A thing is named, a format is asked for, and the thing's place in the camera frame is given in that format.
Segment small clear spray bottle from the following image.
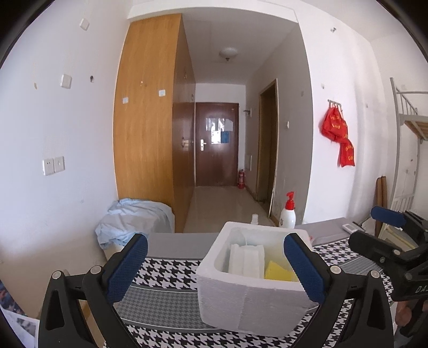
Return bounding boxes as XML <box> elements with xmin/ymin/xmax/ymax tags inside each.
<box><xmin>251</xmin><ymin>214</ymin><xmax>259</xmax><ymax>225</ymax></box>

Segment white wall switch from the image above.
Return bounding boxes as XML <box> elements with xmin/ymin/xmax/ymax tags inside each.
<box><xmin>60</xmin><ymin>74</ymin><xmax>72</xmax><ymax>89</ymax></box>

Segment dark brown entrance door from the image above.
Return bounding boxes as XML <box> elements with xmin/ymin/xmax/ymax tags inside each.
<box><xmin>195</xmin><ymin>102</ymin><xmax>239</xmax><ymax>186</ymax></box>

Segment wooden wardrobe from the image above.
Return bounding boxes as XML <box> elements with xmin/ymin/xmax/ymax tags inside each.
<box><xmin>113</xmin><ymin>14</ymin><xmax>196</xmax><ymax>233</ymax></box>

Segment light blue fabric bundle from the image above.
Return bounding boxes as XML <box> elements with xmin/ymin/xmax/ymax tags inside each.
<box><xmin>95</xmin><ymin>198</ymin><xmax>175</xmax><ymax>250</ymax></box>

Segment red fire extinguisher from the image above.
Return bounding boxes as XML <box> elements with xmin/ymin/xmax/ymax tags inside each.
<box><xmin>237</xmin><ymin>169</ymin><xmax>245</xmax><ymax>189</ymax></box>

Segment white remote control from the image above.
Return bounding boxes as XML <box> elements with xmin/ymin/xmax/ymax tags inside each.
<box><xmin>342</xmin><ymin>222</ymin><xmax>366</xmax><ymax>234</ymax></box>

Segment white pump bottle red cap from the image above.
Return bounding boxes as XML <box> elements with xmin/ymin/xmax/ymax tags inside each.
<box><xmin>279</xmin><ymin>191</ymin><xmax>296</xmax><ymax>228</ymax></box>

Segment red hanging bags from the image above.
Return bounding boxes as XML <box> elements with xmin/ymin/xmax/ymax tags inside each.
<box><xmin>321</xmin><ymin>104</ymin><xmax>355</xmax><ymax>168</ymax></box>

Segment wooden planks against wall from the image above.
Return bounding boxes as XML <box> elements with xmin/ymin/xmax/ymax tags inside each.
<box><xmin>375</xmin><ymin>176</ymin><xmax>387</xmax><ymax>237</ymax></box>

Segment person's right hand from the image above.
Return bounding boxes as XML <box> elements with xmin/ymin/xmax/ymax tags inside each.
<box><xmin>395</xmin><ymin>302</ymin><xmax>412</xmax><ymax>326</ymax></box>

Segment blue surgical face mask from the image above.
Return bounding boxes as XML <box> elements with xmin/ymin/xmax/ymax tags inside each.
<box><xmin>231</xmin><ymin>233</ymin><xmax>266</xmax><ymax>247</ymax></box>

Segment ceiling lamp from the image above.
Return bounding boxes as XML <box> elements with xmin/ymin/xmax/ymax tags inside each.
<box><xmin>219</xmin><ymin>47</ymin><xmax>239</xmax><ymax>62</ymax></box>

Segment white metal bunk bed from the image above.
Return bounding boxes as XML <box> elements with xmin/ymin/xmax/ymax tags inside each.
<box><xmin>386</xmin><ymin>78</ymin><xmax>427</xmax><ymax>218</ymax></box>

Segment white foam box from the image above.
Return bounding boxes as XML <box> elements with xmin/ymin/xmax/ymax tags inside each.
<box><xmin>196</xmin><ymin>222</ymin><xmax>317</xmax><ymax>337</ymax></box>

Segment houndstooth table cloth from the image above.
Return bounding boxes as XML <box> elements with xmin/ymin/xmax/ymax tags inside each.
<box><xmin>109</xmin><ymin>239</ymin><xmax>402</xmax><ymax>348</ymax></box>

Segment white wall socket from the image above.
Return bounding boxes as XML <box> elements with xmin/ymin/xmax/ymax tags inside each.
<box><xmin>42</xmin><ymin>156</ymin><xmax>65</xmax><ymax>176</ymax></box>

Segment white tissue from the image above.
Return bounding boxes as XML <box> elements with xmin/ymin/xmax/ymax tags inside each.
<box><xmin>228</xmin><ymin>244</ymin><xmax>265</xmax><ymax>279</ymax></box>

